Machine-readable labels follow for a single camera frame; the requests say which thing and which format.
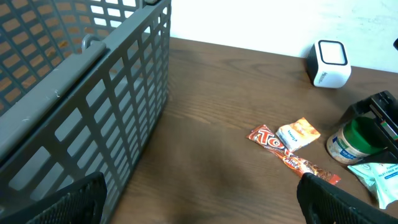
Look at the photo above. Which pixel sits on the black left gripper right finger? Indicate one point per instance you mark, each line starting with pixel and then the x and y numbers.
pixel 323 203

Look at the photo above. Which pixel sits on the mint green tissue pack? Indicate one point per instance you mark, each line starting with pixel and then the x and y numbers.
pixel 380 179

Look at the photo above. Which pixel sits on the small orange snack packet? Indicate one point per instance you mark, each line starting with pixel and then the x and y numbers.
pixel 296 135

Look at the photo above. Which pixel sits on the grey plastic basket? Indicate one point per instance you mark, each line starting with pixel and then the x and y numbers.
pixel 83 84

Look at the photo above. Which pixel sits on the orange chocolate bar wrapper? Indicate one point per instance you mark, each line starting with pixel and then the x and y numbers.
pixel 264 137

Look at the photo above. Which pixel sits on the white barcode scanner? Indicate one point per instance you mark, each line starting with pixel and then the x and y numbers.
pixel 327 64

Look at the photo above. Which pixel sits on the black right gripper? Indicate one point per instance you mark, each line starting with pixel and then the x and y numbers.
pixel 384 108

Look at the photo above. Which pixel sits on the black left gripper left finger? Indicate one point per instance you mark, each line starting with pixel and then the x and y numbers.
pixel 80 202

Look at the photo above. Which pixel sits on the green lid jar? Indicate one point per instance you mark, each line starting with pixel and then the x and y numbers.
pixel 354 141

